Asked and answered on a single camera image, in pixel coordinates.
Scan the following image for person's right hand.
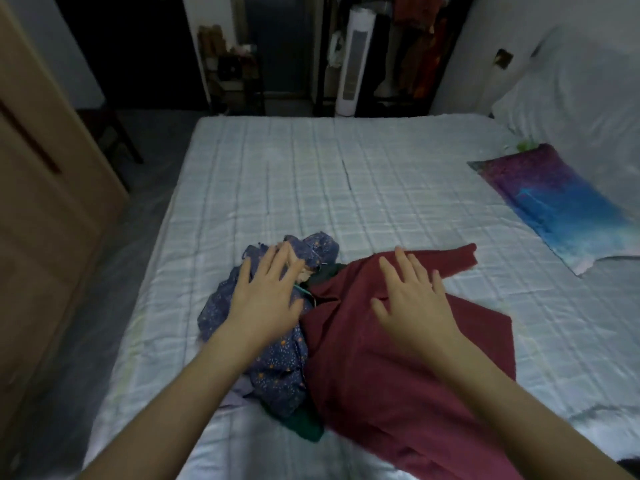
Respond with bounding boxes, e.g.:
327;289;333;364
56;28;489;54
370;247;467;368

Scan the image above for person's left hand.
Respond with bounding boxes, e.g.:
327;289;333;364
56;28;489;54
223;242;306;348

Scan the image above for person's left forearm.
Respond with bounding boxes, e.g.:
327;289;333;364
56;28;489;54
77;322;263;480

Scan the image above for person's right forearm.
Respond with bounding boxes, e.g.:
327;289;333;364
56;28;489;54
432;335;637;480

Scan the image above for blue floral garment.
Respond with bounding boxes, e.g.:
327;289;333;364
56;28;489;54
197;232;341;421

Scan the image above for maroon garment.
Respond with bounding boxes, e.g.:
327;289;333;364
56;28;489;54
299;243;525;480

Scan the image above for bed with checkered sheet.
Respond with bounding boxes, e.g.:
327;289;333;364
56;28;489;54
80;114;640;480

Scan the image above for light purple cloth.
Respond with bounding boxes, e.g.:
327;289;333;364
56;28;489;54
218;376;257;409

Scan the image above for dark green garment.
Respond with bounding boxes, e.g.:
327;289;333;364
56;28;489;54
260;263;348;443

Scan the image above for purple and blue pillow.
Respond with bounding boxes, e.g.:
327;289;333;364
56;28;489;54
467;143;640;276

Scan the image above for dark shelf rack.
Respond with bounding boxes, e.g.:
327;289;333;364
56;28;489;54
197;25;267;116

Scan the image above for dark wooden stool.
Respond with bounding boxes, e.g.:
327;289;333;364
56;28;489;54
76;106;145;168

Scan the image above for wooden wardrobe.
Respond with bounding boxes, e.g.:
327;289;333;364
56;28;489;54
0;0;130;435

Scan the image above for white tower fan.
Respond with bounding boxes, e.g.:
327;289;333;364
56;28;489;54
334;7;376;118

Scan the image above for white pillow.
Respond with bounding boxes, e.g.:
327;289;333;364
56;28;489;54
491;25;640;218

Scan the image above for hanging orange clothes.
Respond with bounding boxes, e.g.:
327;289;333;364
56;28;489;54
390;0;463;103

